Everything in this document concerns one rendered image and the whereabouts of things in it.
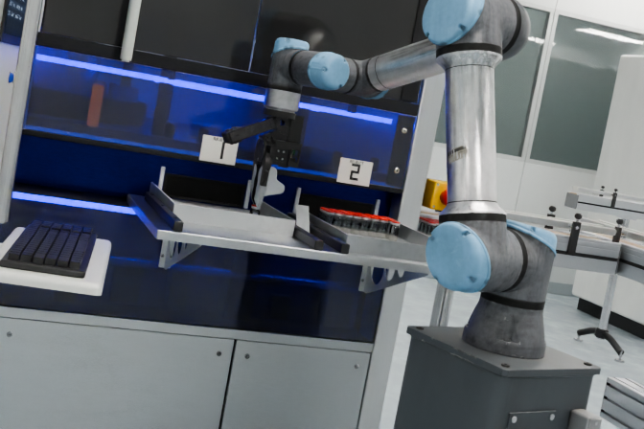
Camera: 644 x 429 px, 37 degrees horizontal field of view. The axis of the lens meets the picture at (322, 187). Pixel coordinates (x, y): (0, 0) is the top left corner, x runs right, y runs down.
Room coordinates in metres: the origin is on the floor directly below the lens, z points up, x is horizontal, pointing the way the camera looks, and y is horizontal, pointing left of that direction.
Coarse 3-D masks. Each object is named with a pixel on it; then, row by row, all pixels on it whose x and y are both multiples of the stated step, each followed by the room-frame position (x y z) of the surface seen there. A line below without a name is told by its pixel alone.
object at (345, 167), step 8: (344, 160) 2.34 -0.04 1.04; (352, 160) 2.34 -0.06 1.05; (344, 168) 2.34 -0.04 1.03; (352, 168) 2.35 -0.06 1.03; (360, 168) 2.35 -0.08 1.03; (368, 168) 2.36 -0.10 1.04; (344, 176) 2.34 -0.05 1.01; (360, 176) 2.35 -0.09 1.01; (368, 176) 2.36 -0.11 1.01; (360, 184) 2.36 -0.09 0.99; (368, 184) 2.36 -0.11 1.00
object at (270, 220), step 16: (160, 192) 2.13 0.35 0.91; (176, 208) 1.95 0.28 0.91; (192, 208) 1.96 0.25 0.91; (208, 208) 1.97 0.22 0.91; (224, 208) 2.30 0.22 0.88; (272, 208) 2.20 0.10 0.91; (208, 224) 1.98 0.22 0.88; (224, 224) 1.99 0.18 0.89; (240, 224) 2.00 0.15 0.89; (256, 224) 2.01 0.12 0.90; (272, 224) 2.02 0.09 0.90; (288, 224) 2.03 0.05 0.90
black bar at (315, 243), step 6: (294, 228) 2.04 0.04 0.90; (300, 228) 2.04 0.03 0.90; (294, 234) 2.04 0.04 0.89; (300, 234) 2.00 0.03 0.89; (306, 234) 1.97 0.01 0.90; (306, 240) 1.96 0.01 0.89; (312, 240) 1.92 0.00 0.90; (318, 240) 1.91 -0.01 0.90; (312, 246) 1.91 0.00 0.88; (318, 246) 1.91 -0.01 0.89
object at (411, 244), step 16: (320, 224) 2.13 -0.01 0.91; (400, 224) 2.36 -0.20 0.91; (352, 240) 1.96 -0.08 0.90; (368, 240) 1.97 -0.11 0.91; (384, 240) 1.98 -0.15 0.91; (400, 240) 2.29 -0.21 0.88; (416, 240) 2.25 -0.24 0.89; (384, 256) 1.98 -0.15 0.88; (400, 256) 1.99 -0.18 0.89; (416, 256) 2.01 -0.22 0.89
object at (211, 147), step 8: (208, 136) 2.23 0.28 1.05; (216, 136) 2.23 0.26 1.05; (208, 144) 2.23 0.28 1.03; (216, 144) 2.23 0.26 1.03; (200, 152) 2.22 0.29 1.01; (208, 152) 2.23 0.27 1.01; (216, 152) 2.24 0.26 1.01; (224, 152) 2.24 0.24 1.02; (232, 152) 2.25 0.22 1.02; (208, 160) 2.23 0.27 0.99; (216, 160) 2.24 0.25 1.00; (224, 160) 2.24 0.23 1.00; (232, 160) 2.25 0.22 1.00
